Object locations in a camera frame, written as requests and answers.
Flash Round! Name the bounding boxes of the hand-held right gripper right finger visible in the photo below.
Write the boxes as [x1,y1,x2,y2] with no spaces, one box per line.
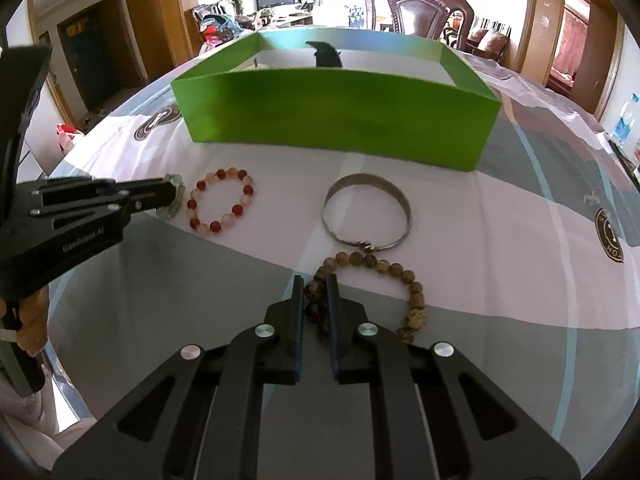
[325,275,583,480]

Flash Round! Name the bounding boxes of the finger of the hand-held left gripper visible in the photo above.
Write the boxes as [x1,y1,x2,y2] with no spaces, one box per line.
[15,174,187,233]

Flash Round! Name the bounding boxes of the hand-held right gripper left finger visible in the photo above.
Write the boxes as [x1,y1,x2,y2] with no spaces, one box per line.
[52,275,306,480]

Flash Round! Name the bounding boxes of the green jade bracelet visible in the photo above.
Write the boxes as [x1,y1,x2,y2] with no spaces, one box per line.
[159,173,187,219]

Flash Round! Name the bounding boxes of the red bead bracelet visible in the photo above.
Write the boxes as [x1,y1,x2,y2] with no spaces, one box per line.
[186,166,255,235]

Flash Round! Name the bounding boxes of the brown wooden bead bracelet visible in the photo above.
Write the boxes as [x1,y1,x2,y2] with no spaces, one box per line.
[302,251,428,346]

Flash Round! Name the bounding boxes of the silver bangle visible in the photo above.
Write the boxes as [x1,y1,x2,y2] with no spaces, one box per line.
[321,172,413,251]

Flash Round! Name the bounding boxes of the green cardboard box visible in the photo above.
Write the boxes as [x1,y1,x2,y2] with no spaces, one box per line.
[171,27,502,172]

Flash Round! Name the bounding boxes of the person's left hand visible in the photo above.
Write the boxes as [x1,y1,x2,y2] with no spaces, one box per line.
[0,285,52,361]

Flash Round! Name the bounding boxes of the red and white paper bag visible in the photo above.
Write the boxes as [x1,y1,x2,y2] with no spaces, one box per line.
[55,122,87,153]

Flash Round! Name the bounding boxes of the dark entrance door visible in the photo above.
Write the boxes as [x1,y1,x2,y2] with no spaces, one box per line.
[56,7,118,111]

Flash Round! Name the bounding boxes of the person's light clothing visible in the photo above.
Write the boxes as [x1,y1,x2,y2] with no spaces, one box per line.
[0,355,98,466]

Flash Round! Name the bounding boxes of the checked printed tablecloth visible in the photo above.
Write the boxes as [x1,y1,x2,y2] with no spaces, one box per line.
[15,35,640,480]

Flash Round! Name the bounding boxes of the pile of clothes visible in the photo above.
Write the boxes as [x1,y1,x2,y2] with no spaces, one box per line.
[199,14,251,43]

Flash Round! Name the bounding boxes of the wooden television cabinet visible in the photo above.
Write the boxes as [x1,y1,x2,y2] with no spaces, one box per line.
[260,7,315,27]

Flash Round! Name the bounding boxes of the wooden sofa chairs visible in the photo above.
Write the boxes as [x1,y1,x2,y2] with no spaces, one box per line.
[442,12,512,63]

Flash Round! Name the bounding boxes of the carved wooden dining chair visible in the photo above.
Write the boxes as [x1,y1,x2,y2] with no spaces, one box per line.
[365,0,475,41]

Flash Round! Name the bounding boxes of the plastic water bottle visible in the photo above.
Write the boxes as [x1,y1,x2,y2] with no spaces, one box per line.
[610,92,640,148]

